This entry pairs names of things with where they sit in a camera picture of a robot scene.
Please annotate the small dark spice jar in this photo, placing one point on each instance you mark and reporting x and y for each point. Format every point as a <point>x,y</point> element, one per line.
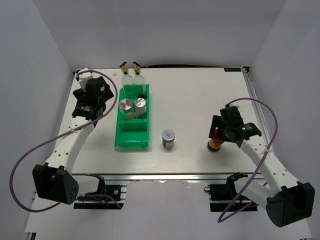
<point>168,138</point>

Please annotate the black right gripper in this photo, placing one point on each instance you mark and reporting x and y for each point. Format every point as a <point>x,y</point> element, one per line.
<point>217,122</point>

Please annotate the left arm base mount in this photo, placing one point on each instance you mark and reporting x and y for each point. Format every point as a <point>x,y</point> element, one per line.
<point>111,197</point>

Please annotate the white powder jar silver lid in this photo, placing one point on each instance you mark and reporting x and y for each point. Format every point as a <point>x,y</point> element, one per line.
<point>127,109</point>

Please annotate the blue label salt jar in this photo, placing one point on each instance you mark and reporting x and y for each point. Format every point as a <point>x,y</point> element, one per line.
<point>140,106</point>

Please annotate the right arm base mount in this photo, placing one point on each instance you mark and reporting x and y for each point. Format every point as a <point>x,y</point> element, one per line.
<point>220,194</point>

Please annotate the clear glass oil bottle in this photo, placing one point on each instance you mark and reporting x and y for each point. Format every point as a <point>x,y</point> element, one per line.
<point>127,81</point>

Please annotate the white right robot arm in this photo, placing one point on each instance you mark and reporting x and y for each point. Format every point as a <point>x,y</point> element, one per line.
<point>286,199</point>

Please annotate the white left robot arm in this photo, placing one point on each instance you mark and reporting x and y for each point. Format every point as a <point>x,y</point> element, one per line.
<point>53,180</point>

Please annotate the red lid sauce jar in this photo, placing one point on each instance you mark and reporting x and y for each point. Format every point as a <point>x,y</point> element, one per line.
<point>214,144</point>

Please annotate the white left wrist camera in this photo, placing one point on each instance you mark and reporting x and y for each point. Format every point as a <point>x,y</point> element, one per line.
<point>83,77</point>

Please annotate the green plastic divided bin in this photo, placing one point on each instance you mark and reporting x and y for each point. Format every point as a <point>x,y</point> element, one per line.
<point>133,132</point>

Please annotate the right table logo sticker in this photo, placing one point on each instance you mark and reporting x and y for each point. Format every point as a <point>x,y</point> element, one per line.
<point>230,69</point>

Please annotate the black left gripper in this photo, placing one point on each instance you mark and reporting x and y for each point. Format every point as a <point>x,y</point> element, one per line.
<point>108,94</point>

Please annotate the glass bottle with dark residue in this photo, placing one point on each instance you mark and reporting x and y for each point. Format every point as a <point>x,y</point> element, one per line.
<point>139,82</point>

